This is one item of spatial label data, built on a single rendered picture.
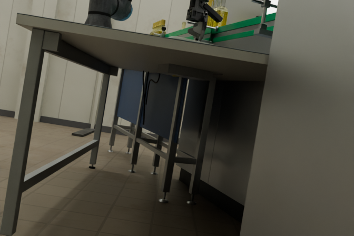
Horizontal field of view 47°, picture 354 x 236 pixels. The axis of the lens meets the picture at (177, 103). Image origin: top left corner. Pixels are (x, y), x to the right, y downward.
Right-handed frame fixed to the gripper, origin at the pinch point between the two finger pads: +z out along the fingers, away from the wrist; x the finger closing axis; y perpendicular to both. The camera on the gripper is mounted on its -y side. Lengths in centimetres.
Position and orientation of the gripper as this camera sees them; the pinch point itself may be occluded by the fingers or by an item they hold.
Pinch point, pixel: (199, 39)
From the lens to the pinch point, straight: 200.3
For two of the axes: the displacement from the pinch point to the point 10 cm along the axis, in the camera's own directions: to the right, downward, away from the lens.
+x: 3.2, 0.6, -9.5
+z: -1.6, 9.9, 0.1
